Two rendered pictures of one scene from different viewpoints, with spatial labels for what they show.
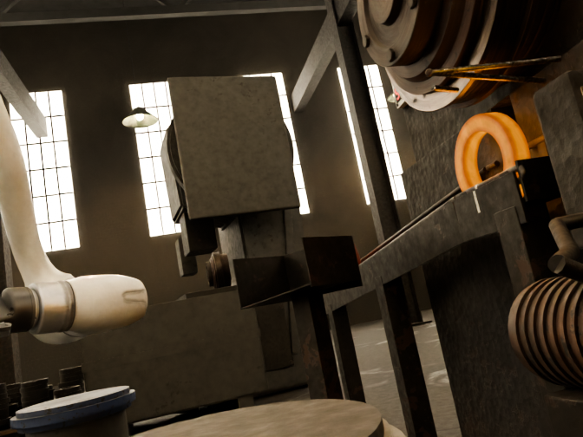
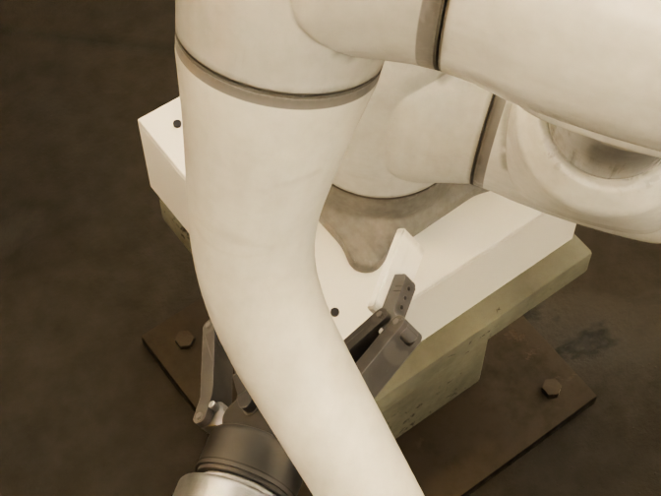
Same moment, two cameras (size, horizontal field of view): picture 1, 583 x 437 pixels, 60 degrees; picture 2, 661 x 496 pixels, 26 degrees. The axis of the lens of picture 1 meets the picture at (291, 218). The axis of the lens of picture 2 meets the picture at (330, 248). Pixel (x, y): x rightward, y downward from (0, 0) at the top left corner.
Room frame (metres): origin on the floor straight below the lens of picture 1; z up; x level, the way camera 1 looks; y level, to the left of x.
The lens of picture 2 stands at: (1.22, 0.38, 1.60)
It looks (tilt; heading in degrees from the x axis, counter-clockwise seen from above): 59 degrees down; 158
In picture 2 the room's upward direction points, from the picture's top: straight up
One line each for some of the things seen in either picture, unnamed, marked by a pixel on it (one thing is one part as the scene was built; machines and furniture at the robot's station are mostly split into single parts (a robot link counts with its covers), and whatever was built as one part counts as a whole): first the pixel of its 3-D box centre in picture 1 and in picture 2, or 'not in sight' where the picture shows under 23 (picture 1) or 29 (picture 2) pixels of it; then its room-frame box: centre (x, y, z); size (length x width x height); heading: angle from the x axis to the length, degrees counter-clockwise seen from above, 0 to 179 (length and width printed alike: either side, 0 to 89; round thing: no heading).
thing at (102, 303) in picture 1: (102, 303); not in sight; (0.97, 0.38, 0.63); 0.16 x 0.13 x 0.11; 138
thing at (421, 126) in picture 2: not in sight; (400, 57); (0.53, 0.73, 0.63); 0.18 x 0.16 x 0.22; 48
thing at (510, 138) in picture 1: (489, 163); not in sight; (0.92, -0.38, 0.75); 0.18 x 0.03 x 0.18; 14
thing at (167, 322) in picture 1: (173, 358); not in sight; (3.44, 0.94, 0.39); 1.03 x 0.83 x 0.79; 107
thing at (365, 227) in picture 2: not in sight; (365, 133); (0.51, 0.71, 0.49); 0.22 x 0.18 x 0.06; 16
